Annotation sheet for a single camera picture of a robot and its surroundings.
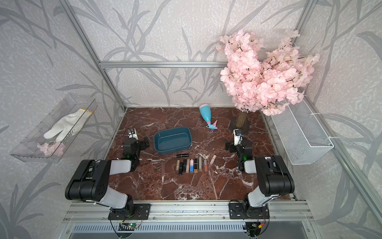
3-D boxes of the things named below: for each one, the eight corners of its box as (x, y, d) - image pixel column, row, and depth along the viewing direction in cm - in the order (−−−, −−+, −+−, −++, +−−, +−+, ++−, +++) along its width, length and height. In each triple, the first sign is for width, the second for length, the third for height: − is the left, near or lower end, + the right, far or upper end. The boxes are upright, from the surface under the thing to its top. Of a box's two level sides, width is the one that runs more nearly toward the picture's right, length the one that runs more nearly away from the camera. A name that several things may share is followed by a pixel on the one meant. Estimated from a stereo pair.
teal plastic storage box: (157, 158, 95) (155, 154, 90) (155, 137, 105) (152, 131, 100) (194, 148, 99) (194, 143, 94) (188, 128, 110) (187, 123, 105)
